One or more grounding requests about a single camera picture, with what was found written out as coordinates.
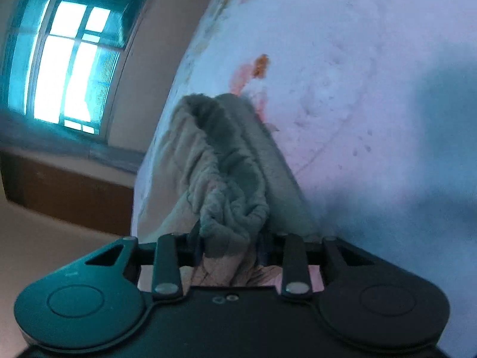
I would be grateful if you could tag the window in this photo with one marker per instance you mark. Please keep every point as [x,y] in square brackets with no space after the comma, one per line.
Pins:
[70,71]

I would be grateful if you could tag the grey pants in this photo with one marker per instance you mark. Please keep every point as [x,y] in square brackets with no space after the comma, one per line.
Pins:
[223,164]

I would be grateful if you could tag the brown wooden door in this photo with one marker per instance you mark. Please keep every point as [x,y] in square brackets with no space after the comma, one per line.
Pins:
[74,194]

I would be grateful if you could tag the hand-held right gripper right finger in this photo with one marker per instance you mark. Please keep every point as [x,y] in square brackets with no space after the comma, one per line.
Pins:
[294,264]

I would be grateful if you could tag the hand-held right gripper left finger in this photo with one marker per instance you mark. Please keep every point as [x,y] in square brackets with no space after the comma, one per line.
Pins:
[166,264]

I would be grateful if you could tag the grey curtain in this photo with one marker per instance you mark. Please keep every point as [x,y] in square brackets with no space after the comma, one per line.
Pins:
[67,145]

